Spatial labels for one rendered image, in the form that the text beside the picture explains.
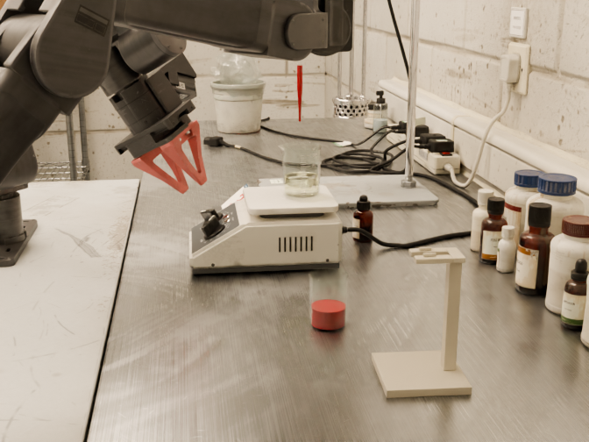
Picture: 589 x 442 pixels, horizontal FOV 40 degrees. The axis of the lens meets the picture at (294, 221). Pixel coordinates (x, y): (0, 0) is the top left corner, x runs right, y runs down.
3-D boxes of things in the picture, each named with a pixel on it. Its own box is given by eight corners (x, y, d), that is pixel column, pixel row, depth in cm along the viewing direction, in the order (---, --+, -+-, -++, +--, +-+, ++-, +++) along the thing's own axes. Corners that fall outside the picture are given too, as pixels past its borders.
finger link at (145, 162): (187, 183, 111) (148, 125, 108) (223, 167, 106) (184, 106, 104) (160, 209, 105) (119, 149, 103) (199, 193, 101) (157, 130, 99)
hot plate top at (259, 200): (247, 215, 104) (247, 209, 104) (242, 192, 115) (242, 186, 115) (339, 212, 105) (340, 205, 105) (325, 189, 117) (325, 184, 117)
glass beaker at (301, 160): (314, 192, 114) (314, 135, 111) (327, 202, 109) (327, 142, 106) (273, 196, 112) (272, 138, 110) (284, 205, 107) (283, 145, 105)
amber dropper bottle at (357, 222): (372, 237, 122) (373, 191, 120) (372, 243, 119) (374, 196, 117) (351, 237, 122) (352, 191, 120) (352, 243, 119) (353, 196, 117)
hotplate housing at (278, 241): (189, 277, 105) (188, 218, 103) (189, 246, 117) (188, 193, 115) (358, 270, 107) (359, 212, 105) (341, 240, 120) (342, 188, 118)
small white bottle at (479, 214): (483, 254, 114) (487, 195, 111) (464, 248, 116) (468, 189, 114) (499, 250, 116) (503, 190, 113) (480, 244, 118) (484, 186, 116)
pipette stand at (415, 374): (386, 398, 74) (391, 266, 71) (371, 360, 82) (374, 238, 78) (471, 395, 75) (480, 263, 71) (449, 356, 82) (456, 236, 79)
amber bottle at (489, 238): (475, 257, 113) (479, 196, 110) (500, 256, 113) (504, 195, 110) (483, 266, 109) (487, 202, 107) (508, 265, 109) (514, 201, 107)
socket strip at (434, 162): (434, 175, 161) (435, 153, 160) (386, 139, 199) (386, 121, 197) (460, 174, 161) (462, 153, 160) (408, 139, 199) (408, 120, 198)
